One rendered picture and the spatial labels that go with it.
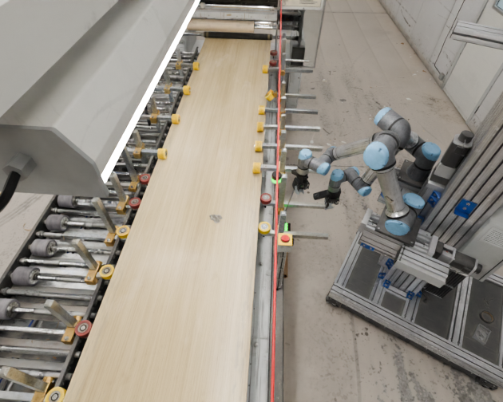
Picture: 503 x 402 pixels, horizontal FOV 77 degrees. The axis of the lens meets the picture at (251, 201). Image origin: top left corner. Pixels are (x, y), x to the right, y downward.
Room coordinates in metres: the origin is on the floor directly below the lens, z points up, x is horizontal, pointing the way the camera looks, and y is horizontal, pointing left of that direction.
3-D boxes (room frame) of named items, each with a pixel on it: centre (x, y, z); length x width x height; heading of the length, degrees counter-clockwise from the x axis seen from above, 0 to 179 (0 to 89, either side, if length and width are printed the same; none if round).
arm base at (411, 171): (1.55, -1.13, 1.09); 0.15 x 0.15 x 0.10
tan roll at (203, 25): (4.03, 0.20, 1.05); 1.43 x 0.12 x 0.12; 87
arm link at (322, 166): (1.36, -0.40, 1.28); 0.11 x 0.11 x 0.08; 51
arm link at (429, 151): (1.56, -1.13, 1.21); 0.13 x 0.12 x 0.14; 26
